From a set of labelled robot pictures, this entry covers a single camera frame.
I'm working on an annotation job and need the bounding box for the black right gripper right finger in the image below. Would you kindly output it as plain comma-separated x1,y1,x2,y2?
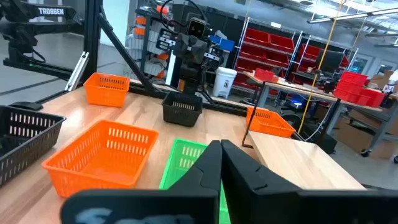
221,139,398,224

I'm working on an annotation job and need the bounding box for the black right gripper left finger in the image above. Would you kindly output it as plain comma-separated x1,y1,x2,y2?
60,139,223,224

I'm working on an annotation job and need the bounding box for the green plastic slotted basket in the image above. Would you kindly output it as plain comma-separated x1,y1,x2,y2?
159,138,231,224

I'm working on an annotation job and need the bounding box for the black plastic slotted basket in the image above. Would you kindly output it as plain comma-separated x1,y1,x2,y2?
161,91,203,128
0,105,67,187

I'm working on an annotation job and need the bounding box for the blue plastic storage bin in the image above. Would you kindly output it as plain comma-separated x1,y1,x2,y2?
208,34,236,52

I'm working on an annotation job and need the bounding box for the white trash bin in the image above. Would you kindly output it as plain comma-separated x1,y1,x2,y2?
212,67,238,99

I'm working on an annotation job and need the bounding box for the parts organiser rack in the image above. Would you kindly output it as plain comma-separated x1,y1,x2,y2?
126,4,177,86

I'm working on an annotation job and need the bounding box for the red plastic storage bin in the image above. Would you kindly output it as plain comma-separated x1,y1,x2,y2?
332,81,361,103
269,33,295,53
266,51,290,67
254,68,275,83
241,44,267,59
298,43,322,60
357,88,386,108
340,71,369,86
244,27,271,47

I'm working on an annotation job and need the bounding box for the large cardboard box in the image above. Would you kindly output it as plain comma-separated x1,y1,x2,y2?
337,108,398,160

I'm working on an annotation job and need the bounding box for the wooden work table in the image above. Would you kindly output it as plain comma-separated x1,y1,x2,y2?
242,70,398,156

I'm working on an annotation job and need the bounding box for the black computer monitor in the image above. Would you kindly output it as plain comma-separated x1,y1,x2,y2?
315,49,345,74

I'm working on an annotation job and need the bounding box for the long ceiling light strip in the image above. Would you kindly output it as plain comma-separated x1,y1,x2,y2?
307,7,398,24

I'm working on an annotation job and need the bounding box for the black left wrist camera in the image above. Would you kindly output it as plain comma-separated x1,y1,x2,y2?
186,17,208,39

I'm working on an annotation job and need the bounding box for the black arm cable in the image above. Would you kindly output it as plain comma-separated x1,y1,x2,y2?
159,0,208,30

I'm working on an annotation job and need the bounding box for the white wire bin rack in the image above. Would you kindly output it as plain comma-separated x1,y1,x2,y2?
233,17,358,94

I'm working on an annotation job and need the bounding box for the black aluminium rig frame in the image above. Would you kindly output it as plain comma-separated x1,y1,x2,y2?
2,0,249,118

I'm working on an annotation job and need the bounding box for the silver aluminium bracket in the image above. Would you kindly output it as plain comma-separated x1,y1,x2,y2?
64,51,90,92

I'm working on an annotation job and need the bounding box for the yellow hanging cord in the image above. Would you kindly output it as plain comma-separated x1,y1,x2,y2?
297,0,346,134

